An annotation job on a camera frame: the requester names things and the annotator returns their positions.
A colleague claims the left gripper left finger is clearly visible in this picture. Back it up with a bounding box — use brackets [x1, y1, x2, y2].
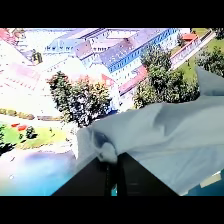
[51, 156, 115, 197]

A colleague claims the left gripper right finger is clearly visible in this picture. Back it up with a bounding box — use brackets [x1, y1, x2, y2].
[116, 152, 180, 197]

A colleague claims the light blue shirt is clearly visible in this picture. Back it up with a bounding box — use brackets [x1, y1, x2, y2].
[75, 65, 224, 196]

